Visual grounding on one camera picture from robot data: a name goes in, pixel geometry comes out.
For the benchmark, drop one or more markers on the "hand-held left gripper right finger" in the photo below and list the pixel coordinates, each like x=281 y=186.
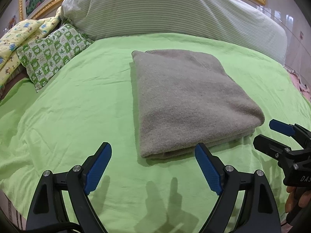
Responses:
x=207 y=168

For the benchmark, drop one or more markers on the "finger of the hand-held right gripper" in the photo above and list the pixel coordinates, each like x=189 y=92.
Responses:
x=281 y=127
x=269 y=145

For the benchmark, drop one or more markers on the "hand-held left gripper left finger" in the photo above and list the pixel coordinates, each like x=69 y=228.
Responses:
x=98 y=167

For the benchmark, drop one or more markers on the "beige knit sweater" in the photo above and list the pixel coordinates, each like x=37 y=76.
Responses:
x=184 y=97

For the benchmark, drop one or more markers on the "person's right hand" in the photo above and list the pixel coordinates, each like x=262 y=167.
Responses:
x=300 y=197

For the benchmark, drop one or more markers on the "pink cloth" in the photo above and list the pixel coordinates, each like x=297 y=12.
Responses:
x=300 y=82

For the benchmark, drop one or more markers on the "green bedsheet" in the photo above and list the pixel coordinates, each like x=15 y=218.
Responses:
x=73 y=116

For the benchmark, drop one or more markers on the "brown cloth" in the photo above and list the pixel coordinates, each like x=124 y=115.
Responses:
x=12 y=85

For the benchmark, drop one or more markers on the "green checked pillow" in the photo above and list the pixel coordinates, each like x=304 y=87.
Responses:
x=52 y=51

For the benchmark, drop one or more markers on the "yellow patterned pillow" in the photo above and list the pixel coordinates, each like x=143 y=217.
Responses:
x=17 y=41

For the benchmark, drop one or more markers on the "large striped white pillow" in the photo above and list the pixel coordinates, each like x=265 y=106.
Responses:
x=175 y=7

